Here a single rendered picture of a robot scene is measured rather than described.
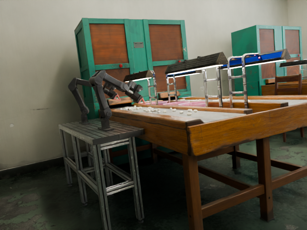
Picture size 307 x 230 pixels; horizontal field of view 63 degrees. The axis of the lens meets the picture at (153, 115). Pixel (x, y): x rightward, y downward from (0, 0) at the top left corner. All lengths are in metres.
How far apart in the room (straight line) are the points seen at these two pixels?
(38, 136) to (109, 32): 1.68
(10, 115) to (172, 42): 2.29
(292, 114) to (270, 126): 0.22
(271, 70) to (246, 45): 0.62
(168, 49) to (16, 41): 1.94
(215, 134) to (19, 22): 3.04
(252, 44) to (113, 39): 2.60
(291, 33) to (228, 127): 4.35
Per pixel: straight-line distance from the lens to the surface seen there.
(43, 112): 3.68
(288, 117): 1.81
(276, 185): 1.92
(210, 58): 1.56
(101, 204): 1.76
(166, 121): 1.45
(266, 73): 4.90
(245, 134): 1.52
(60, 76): 3.73
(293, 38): 5.68
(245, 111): 1.55
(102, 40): 3.05
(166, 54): 3.35
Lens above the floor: 0.96
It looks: 7 degrees down
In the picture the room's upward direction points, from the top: 6 degrees counter-clockwise
